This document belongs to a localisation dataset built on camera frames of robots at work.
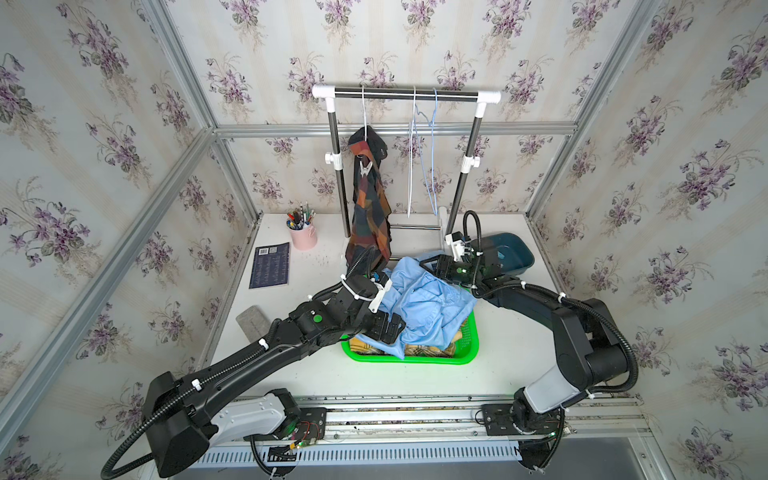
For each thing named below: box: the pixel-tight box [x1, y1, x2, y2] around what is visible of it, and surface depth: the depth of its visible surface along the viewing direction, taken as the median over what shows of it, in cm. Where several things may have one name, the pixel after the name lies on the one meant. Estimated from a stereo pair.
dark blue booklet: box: [249, 242, 289, 289], surface depth 106 cm
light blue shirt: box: [356, 256, 477, 359], surface depth 83 cm
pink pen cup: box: [286, 202, 318, 251], surface depth 106 cm
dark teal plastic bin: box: [479, 233, 535, 275], surface depth 109 cm
